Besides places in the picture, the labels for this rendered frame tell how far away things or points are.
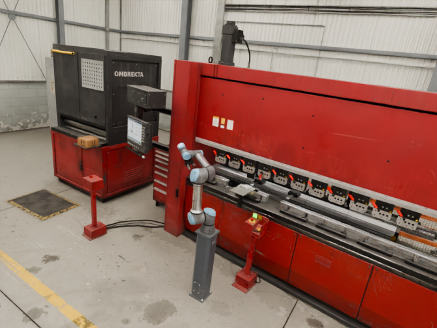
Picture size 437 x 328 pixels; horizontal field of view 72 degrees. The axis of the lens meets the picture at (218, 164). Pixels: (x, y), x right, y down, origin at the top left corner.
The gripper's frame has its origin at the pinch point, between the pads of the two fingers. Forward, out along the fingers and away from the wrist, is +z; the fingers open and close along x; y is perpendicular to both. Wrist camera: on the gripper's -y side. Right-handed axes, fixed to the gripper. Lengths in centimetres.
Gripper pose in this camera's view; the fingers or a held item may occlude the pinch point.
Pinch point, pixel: (191, 166)
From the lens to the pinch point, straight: 330.4
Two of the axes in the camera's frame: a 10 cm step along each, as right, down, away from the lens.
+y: 6.2, 4.2, -6.7
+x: 7.3, -6.2, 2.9
